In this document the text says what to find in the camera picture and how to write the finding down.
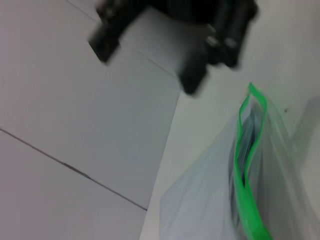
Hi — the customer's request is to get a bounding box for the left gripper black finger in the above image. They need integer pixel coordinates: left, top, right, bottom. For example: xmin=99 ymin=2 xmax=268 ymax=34
xmin=179 ymin=0 xmax=260 ymax=96
xmin=86 ymin=0 xmax=156 ymax=65

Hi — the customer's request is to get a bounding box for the clear document bag green zipper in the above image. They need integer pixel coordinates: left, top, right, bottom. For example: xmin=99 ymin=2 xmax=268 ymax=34
xmin=159 ymin=81 xmax=310 ymax=240

